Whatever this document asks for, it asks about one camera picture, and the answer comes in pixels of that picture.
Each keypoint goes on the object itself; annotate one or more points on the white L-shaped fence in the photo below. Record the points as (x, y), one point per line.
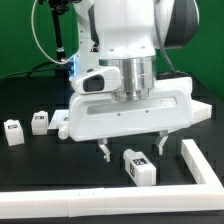
(206, 193)

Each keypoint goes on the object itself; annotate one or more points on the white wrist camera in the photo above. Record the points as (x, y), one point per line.
(98, 80)

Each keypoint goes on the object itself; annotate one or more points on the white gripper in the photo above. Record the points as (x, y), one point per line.
(100, 116)

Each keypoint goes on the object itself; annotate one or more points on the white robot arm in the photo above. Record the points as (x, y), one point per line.
(117, 92)

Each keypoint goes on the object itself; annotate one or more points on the white square tabletop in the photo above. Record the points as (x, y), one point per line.
(201, 111)

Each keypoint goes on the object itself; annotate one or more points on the white sheet with markers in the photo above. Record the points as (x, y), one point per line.
(60, 118)

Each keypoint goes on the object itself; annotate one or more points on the black camera stand pole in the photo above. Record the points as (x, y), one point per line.
(57, 7)

